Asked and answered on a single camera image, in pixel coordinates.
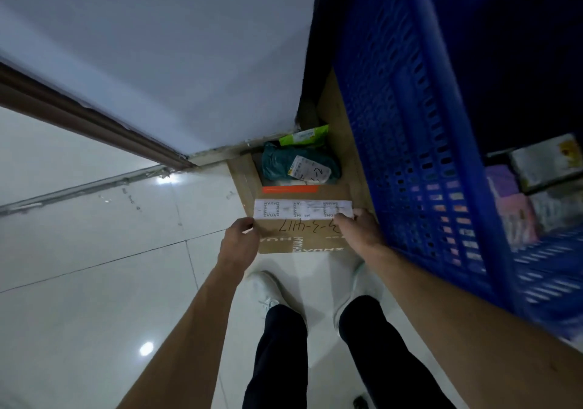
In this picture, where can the person's left hand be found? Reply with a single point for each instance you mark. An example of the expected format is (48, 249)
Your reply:
(237, 247)

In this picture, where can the person's right hand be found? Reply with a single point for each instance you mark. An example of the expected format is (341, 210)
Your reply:
(362, 235)

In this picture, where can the person's left thumb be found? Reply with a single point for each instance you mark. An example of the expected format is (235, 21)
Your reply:
(245, 224)

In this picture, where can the person's right thumb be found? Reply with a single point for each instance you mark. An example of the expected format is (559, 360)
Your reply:
(341, 223)

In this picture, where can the taped brown cardboard box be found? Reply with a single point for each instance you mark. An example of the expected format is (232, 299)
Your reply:
(303, 235)

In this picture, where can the person's right forearm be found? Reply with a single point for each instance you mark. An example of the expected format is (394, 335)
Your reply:
(464, 331)

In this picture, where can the person's left forearm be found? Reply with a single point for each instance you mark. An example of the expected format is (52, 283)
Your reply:
(191, 331)

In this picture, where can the person's white left shoe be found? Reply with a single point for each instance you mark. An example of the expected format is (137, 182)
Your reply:
(266, 288)

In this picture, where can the teal mailer bag white label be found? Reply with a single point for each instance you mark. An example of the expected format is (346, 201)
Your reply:
(282, 163)

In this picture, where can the wooden shelf board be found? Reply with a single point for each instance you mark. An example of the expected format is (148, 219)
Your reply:
(339, 140)

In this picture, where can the green plastic packet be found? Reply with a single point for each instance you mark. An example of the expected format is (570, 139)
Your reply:
(304, 136)

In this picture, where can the blue plastic crate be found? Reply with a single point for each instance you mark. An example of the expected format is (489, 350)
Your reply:
(410, 126)

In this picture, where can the person's black trousers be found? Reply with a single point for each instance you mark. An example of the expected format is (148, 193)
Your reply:
(280, 358)

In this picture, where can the grey metal floor strip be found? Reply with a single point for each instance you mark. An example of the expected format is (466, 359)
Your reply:
(77, 190)

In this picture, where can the pink packet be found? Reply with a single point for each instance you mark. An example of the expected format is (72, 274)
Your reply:
(512, 208)

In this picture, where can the brown baseboard strip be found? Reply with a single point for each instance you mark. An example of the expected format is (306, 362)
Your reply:
(91, 115)

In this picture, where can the white box yellow print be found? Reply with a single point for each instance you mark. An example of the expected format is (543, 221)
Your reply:
(544, 160)

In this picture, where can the white plastic packet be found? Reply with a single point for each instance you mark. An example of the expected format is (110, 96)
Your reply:
(558, 210)

